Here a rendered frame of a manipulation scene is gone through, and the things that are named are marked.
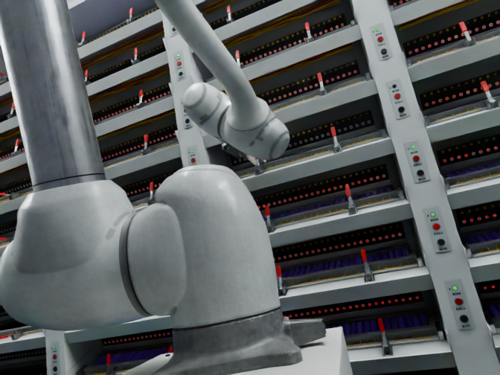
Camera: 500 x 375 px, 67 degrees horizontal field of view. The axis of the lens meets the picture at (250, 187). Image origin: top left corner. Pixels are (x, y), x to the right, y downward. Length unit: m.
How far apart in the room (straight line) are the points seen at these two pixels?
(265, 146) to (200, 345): 0.50
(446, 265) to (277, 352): 0.75
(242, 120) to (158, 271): 0.46
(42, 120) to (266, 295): 0.39
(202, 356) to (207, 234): 0.14
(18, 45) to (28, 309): 0.36
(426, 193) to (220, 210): 0.77
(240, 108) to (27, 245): 0.49
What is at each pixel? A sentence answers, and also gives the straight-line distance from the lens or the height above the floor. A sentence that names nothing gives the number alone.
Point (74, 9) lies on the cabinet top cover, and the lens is 2.08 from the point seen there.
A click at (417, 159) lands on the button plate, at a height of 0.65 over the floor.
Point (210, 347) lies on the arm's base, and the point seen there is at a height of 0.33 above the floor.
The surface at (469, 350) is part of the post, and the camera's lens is 1.17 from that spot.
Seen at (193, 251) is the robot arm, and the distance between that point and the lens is 0.49.
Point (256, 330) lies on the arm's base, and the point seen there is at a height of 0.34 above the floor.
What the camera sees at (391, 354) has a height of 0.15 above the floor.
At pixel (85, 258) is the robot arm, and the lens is 0.54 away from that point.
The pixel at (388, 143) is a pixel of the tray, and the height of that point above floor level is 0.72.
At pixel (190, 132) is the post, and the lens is 1.40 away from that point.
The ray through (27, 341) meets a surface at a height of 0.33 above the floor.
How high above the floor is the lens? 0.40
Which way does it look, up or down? 14 degrees up
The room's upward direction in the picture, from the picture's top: 10 degrees counter-clockwise
